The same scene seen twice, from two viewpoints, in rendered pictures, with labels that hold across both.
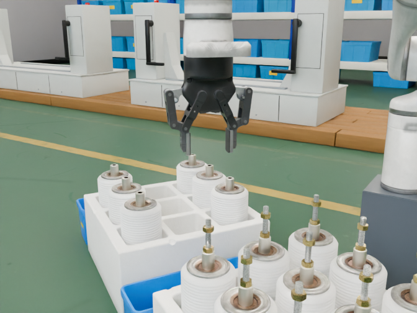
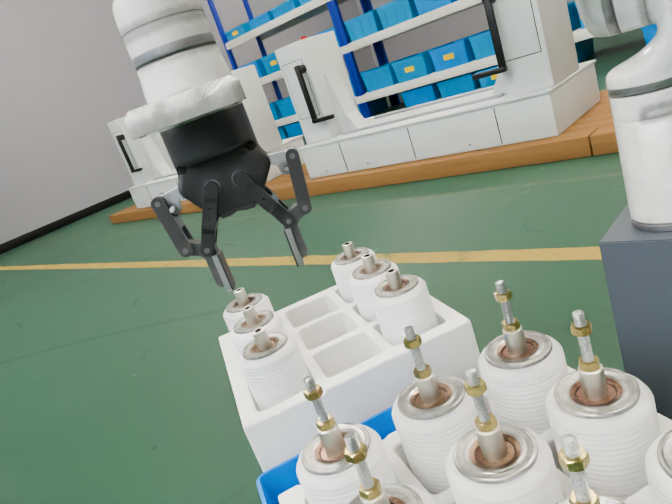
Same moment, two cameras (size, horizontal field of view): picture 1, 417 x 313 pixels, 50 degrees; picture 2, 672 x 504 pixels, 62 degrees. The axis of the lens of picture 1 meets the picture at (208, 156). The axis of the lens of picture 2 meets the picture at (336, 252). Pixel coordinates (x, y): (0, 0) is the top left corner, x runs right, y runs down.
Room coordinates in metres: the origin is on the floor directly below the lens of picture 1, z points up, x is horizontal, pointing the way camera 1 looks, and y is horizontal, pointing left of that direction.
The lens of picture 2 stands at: (0.22, -0.19, 0.61)
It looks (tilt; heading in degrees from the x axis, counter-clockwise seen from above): 17 degrees down; 14
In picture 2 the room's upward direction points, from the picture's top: 20 degrees counter-clockwise
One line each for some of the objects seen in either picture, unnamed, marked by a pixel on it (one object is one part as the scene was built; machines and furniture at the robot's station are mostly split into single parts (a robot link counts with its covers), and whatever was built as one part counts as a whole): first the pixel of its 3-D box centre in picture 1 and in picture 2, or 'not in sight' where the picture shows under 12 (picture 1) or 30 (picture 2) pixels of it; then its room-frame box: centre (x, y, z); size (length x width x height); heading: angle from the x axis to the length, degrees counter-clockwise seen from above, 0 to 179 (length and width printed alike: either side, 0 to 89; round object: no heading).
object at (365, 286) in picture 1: (364, 290); (579, 481); (0.55, -0.22, 0.30); 0.01 x 0.01 x 0.08
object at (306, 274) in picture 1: (306, 274); (491, 440); (0.65, -0.16, 0.26); 0.02 x 0.02 x 0.03
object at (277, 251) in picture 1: (264, 251); (431, 397); (0.75, -0.10, 0.25); 0.08 x 0.08 x 0.01
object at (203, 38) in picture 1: (211, 33); (183, 81); (0.68, 0.00, 0.64); 0.11 x 0.09 x 0.06; 14
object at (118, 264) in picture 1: (170, 236); (342, 369); (1.13, 0.10, 0.09); 0.39 x 0.39 x 0.18; 26
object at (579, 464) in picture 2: (366, 276); (573, 458); (0.55, -0.22, 0.32); 0.02 x 0.02 x 0.01; 84
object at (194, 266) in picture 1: (208, 266); (336, 448); (0.70, 0.00, 0.25); 0.08 x 0.08 x 0.01
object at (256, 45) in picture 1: (252, 47); (460, 51); (6.05, -0.58, 0.36); 0.50 x 0.38 x 0.21; 148
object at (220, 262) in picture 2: (187, 143); (224, 270); (0.69, 0.03, 0.47); 0.02 x 0.01 x 0.04; 14
